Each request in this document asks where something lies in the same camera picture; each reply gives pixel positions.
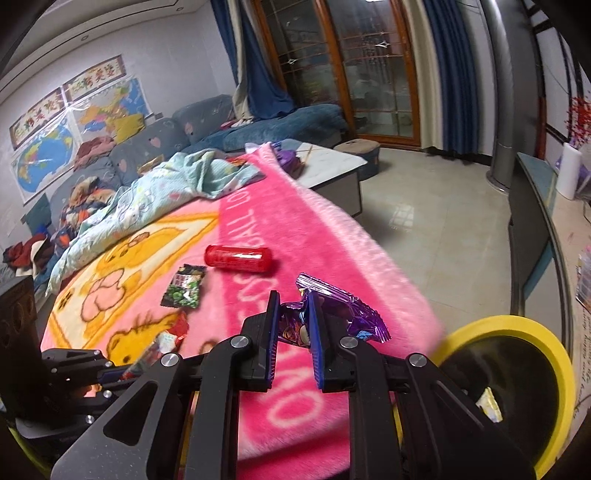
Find blue curtain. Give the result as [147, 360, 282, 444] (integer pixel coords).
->
[402, 0, 485, 162]
[210, 0, 296, 123]

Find red artificial berries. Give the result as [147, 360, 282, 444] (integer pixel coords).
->
[566, 95, 591, 139]

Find round upholstered stool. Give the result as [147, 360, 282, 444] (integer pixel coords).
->
[333, 138, 382, 182]

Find dark red clothes heap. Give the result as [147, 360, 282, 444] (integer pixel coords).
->
[2, 233, 56, 278]

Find blue sofa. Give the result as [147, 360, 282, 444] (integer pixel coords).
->
[28, 95, 349, 278]

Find purple foil wrapper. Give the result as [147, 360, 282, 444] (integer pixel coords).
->
[277, 273, 392, 344]

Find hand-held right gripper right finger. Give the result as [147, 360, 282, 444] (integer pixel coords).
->
[307, 292, 536, 480]

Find pink printed blanket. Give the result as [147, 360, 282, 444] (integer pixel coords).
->
[41, 138, 446, 480]

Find silver tower air conditioner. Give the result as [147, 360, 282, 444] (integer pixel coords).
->
[478, 0, 515, 190]

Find orange patterned clothes pile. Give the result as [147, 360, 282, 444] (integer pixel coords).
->
[58, 175, 116, 232]

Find light blue printed quilt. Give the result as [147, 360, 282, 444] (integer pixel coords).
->
[45, 148, 266, 296]

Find red clothes pile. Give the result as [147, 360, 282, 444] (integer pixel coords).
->
[74, 136, 116, 171]

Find yellow rimmed bin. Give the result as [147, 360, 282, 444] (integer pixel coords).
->
[431, 315, 577, 467]

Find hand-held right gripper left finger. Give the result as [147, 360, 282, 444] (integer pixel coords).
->
[50, 291, 282, 480]

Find red printed wrapper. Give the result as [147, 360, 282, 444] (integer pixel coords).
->
[120, 310, 190, 381]

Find wooden framed glass door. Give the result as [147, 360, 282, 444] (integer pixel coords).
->
[252, 0, 423, 146]

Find purple bag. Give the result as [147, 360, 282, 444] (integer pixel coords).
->
[276, 148, 301, 178]

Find framed calligraphy poster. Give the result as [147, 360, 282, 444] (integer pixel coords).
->
[9, 88, 65, 151]
[62, 54, 126, 102]

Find colourful country wall map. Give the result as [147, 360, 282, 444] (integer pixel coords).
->
[74, 78, 153, 144]

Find green snack packet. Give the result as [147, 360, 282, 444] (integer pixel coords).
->
[160, 263, 207, 308]

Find yellow pillow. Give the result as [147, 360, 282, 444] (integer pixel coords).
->
[111, 113, 148, 144]

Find red can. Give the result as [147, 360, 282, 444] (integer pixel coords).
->
[204, 244, 272, 275]

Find yellow wrapper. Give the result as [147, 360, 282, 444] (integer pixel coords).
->
[475, 388, 504, 423]

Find gold bag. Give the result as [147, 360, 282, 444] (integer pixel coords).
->
[136, 154, 169, 176]

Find white top coffee table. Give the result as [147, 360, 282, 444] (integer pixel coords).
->
[277, 138, 365, 217]

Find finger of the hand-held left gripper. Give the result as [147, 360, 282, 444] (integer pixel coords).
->
[41, 348, 116, 372]
[55, 369, 139, 407]

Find world wall map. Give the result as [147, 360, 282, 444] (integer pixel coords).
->
[11, 117, 77, 204]

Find white paper roll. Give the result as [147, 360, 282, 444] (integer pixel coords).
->
[555, 142, 583, 200]

